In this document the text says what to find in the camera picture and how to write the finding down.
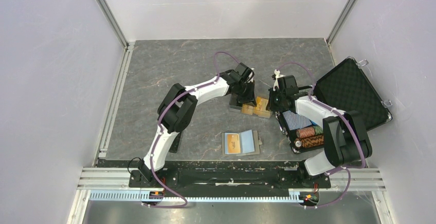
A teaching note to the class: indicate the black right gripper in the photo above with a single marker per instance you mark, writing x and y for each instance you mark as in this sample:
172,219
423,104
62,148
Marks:
271,106

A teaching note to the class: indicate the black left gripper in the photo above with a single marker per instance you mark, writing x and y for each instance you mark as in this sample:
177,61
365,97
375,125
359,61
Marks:
250,98

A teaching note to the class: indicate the gold card stack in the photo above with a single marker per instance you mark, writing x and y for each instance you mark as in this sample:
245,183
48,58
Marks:
261,108
247,109

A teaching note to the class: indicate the clear acrylic card tray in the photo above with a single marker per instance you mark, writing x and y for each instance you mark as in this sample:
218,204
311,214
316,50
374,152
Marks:
259,110

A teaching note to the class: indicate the beige leather card holder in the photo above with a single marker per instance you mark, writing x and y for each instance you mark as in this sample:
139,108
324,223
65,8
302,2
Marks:
250,143

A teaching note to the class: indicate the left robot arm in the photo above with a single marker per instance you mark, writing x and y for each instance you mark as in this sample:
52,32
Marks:
177,108

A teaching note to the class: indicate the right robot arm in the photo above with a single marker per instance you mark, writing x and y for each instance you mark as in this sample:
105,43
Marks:
346,140

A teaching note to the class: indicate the black card stack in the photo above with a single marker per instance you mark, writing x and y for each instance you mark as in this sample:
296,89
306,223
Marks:
234,104

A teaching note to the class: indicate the blue playing card deck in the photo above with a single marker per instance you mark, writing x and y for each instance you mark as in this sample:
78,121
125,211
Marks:
295,121

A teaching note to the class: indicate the brown orange chip stack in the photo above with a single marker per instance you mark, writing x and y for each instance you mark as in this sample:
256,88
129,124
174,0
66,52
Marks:
309,142

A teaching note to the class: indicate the black poker chip case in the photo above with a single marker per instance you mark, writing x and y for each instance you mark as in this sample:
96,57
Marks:
345,87

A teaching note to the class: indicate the black glitter stick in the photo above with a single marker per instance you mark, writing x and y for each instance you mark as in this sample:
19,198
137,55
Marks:
175,144

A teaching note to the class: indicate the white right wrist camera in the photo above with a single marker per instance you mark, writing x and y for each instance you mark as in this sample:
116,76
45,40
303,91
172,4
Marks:
277,76

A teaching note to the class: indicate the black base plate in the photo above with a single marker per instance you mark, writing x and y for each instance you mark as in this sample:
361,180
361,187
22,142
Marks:
227,179

